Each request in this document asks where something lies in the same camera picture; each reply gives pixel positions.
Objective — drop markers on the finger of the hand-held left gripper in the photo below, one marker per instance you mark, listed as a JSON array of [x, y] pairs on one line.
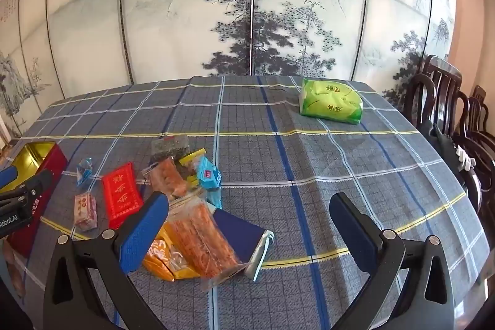
[[38, 183], [7, 179]]

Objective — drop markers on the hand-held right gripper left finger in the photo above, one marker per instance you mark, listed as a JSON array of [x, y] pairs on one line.
[[145, 233]]

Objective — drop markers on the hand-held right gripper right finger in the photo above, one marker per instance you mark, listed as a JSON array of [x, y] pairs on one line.
[[354, 233]]

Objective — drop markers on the red tin box gold inside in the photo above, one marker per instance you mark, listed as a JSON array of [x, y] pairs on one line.
[[54, 163]]

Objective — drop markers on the orange snack packet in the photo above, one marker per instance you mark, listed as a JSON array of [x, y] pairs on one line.
[[166, 260]]

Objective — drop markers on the red snack packet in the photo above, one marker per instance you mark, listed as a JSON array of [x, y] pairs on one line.
[[122, 194]]

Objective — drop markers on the small blue candy packet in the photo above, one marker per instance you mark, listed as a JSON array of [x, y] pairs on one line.
[[84, 171]]

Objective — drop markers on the small pink snack box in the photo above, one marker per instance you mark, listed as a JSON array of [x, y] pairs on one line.
[[85, 212]]

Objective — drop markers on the clear orange biscuit packet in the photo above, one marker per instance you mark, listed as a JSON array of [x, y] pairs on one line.
[[201, 237]]

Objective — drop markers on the clear peanut snack packet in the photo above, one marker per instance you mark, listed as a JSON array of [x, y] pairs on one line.
[[168, 179]]

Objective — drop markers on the dark sesame snack packet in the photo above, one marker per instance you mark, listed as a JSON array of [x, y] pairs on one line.
[[170, 148]]

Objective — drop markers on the navy and pale packet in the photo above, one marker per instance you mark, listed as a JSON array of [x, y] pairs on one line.
[[236, 233]]

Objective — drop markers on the light blue snack packet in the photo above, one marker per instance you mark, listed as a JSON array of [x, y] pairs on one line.
[[207, 175]]

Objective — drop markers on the yellow wrapped candy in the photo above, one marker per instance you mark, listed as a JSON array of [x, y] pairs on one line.
[[193, 156]]

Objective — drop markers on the blue plaid tablecloth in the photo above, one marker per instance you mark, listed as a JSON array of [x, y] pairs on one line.
[[270, 179]]

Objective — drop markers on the dark wooden chairs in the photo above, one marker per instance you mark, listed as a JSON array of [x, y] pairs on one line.
[[444, 152]]

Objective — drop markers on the green tissue pack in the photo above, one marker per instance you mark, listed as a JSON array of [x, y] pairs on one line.
[[328, 102]]

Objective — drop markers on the white clip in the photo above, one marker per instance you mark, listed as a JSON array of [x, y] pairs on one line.
[[466, 158]]

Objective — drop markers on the dark wooden chair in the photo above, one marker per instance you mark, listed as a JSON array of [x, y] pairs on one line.
[[477, 102], [441, 82]]

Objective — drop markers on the landscape painted folding screen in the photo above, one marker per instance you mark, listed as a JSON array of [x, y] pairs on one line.
[[193, 24]]

